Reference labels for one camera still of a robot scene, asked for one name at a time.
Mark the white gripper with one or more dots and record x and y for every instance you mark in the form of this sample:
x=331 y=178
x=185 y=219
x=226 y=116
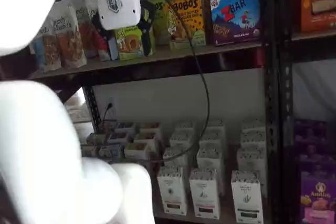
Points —
x=118 y=1

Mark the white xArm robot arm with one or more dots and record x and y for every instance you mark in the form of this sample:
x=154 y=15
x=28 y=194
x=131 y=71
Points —
x=39 y=142

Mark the green Bobo's apple pie box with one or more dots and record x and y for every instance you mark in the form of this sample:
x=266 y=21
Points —
x=128 y=44

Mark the yellow Bobo's peanut butter box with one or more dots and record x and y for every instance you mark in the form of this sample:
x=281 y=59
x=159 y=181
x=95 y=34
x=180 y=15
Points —
x=209 y=11
x=197 y=16

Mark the small white windowed box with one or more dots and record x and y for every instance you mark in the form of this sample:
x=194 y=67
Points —
x=137 y=150
x=110 y=151
x=95 y=138
x=119 y=137
x=125 y=127
x=145 y=137

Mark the blue Z Bar box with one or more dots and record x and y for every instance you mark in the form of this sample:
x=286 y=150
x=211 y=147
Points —
x=236 y=19

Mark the white patterned-top box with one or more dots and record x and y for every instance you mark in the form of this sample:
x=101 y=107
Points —
x=181 y=138
x=216 y=125
x=252 y=140
x=210 y=157
x=214 y=137
x=250 y=159
x=185 y=126
x=253 y=125
x=176 y=155

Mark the white box orange strip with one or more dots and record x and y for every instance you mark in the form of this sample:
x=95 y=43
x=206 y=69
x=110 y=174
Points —
x=172 y=192

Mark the white box pink strip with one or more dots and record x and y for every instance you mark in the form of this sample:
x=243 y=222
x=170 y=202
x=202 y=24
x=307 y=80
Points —
x=204 y=195

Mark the orange snack box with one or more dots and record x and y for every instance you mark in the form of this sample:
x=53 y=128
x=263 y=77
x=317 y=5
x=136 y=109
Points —
x=317 y=11

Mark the white box green strip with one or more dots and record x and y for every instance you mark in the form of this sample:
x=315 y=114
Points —
x=247 y=197

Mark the purple snack box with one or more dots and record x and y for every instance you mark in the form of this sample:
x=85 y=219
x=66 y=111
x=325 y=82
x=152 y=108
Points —
x=312 y=142

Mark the purple Annie's box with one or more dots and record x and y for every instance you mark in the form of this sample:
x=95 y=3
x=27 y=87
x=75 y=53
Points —
x=317 y=203

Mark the Purely Elizabeth bag red label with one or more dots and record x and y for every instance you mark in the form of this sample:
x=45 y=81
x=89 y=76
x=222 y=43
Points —
x=103 y=51

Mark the Purely Elizabeth bag brown label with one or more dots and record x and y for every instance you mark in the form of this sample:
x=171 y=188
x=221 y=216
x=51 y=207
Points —
x=86 y=35

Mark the black metal shelving unit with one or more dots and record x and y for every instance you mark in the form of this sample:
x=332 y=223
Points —
x=286 y=103
x=157 y=69

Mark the Purely Elizabeth bag orange label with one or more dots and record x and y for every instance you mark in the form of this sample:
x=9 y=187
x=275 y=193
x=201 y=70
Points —
x=69 y=43

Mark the Purely Elizabeth bag blue label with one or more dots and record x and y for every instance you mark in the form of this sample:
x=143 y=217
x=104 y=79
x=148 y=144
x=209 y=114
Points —
x=48 y=49

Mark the patterned floor rug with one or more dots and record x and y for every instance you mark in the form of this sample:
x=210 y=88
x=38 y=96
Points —
x=77 y=111

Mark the dark maroon sofa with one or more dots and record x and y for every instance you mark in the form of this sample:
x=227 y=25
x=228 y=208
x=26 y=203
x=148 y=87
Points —
x=13 y=69

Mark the small red object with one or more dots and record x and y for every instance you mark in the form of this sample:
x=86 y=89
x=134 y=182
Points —
x=257 y=57

